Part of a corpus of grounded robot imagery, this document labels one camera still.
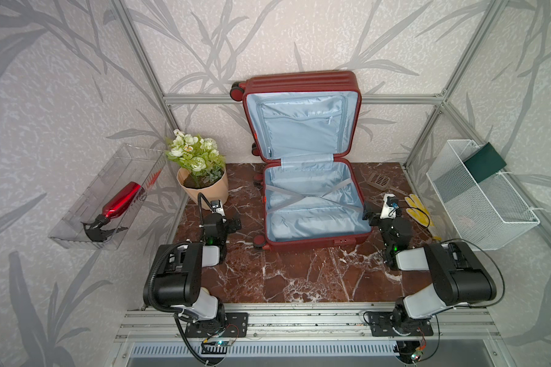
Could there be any red hard-shell suitcase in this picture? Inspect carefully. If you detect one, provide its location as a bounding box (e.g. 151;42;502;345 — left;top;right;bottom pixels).
230;71;372;251

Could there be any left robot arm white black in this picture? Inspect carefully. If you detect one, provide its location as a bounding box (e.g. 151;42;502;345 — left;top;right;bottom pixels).
143;193;249;366

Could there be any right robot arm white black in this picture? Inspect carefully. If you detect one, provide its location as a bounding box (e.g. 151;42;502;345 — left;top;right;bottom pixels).
363;203;497;336

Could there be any yellow rubber glove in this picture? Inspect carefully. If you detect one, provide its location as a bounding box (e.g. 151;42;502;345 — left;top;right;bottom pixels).
404;194;442;240

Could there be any potted white flower plant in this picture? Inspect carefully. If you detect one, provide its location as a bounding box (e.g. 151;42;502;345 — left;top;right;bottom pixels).
165;129;229;204

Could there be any dark green card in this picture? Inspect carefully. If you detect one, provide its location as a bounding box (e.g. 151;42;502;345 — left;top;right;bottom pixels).
463;143;508;184

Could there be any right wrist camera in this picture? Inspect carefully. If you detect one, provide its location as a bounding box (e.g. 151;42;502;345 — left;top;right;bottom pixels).
380;194;400;220

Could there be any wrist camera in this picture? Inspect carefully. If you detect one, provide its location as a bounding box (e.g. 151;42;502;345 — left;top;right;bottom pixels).
380;194;400;220
211;200;225;217

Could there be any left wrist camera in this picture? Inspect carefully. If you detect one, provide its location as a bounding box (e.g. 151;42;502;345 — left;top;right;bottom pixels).
211;200;225;217

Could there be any clear plastic wall tray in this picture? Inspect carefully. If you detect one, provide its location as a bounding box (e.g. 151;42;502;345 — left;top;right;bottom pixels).
48;144;166;251

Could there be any white wire mesh basket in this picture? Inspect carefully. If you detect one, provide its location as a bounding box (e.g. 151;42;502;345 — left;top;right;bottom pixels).
426;139;540;251

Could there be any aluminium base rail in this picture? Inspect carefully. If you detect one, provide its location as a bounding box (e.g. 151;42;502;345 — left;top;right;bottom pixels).
115;302;501;343

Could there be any red bottle with black handle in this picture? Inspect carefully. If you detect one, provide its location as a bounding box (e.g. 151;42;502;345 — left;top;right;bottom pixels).
83;181;144;243

